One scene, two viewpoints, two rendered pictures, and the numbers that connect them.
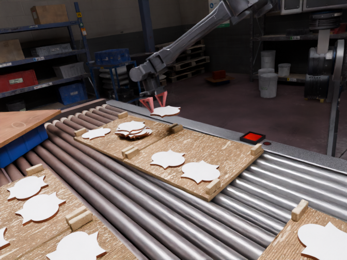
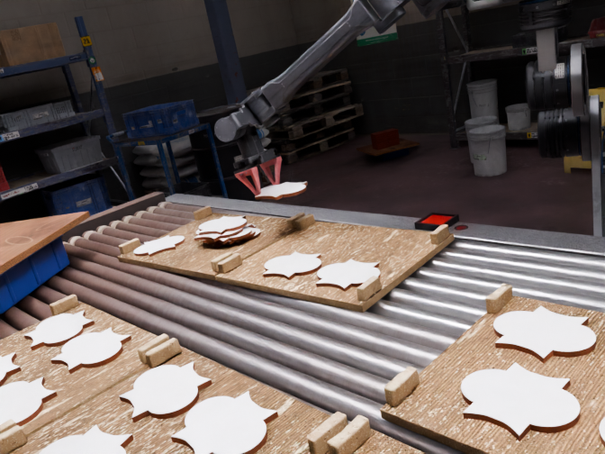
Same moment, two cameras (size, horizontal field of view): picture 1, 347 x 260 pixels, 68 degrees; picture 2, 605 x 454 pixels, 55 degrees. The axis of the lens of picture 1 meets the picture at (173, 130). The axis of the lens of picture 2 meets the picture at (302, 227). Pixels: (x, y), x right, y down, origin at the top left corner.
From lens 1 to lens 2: 34 cm
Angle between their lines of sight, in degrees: 5
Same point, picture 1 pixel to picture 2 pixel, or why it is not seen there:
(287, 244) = (478, 340)
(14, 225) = (55, 375)
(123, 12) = (176, 29)
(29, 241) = (86, 388)
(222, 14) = (360, 18)
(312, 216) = (518, 305)
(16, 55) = not seen: outside the picture
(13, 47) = not seen: outside the picture
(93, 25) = (115, 59)
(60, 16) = (48, 48)
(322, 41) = (545, 49)
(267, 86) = (486, 152)
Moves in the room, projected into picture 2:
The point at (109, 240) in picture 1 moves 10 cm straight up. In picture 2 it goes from (213, 370) to (197, 315)
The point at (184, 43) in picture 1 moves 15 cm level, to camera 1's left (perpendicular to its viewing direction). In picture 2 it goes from (302, 70) to (238, 84)
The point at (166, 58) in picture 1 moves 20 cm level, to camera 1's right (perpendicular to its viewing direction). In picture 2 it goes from (275, 98) to (358, 80)
